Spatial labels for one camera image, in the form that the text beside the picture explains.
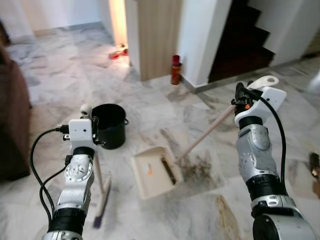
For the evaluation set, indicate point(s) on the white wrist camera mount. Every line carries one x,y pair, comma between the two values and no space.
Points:
265,107
81,134

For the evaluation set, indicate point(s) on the dark brown sofa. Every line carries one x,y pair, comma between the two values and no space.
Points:
12,125

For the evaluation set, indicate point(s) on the small red floor items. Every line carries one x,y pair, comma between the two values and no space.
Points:
117,52

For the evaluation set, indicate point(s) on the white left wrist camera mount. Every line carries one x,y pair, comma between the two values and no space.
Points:
81,134

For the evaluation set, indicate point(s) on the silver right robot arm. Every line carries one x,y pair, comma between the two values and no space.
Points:
260,160

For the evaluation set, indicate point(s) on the dark dirt pile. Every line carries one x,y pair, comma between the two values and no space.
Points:
197,167

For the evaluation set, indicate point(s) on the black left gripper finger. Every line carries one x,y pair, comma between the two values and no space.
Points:
96,121

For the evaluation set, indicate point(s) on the dark brown flat wrapper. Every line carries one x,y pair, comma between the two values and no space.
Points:
169,170

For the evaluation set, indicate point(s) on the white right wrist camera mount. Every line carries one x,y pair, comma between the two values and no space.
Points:
265,107

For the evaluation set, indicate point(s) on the dark wooden staircase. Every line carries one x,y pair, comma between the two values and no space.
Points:
242,45

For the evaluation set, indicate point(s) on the light wood wall panel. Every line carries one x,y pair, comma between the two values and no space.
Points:
160,40

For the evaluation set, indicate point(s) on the red spray can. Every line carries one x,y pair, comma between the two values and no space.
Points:
176,70

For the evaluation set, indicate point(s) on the shiny brown wrapper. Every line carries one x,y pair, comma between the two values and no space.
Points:
315,167

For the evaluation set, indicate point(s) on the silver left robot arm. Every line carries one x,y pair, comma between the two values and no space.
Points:
75,190

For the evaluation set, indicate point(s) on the black plastic bucket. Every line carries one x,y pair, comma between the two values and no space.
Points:
110,125

